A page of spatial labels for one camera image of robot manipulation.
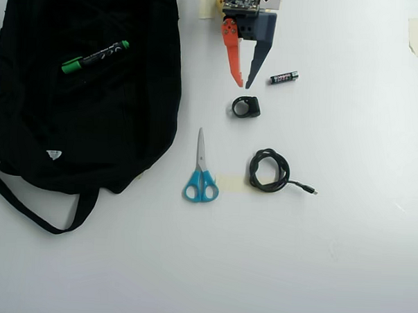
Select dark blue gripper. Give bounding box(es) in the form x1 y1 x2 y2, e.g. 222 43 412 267
218 10 279 91

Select green black marker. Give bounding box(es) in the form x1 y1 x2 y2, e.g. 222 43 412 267
60 36 130 78

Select black fabric bag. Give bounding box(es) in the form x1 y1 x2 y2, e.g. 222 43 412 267
0 0 186 241

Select black AAA battery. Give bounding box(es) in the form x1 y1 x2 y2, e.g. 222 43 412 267
268 69 300 87

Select yellow perforated block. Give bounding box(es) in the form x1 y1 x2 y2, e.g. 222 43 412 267
213 0 227 19

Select short beige masking tape strip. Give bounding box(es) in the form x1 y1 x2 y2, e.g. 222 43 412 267
215 173 252 194

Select black plastic ring clip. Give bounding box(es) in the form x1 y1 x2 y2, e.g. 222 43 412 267
229 94 262 120

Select blue handled scissors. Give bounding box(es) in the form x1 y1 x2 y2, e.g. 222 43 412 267
182 127 222 204

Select black coiled usb cable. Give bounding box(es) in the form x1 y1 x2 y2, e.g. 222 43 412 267
247 147 321 197

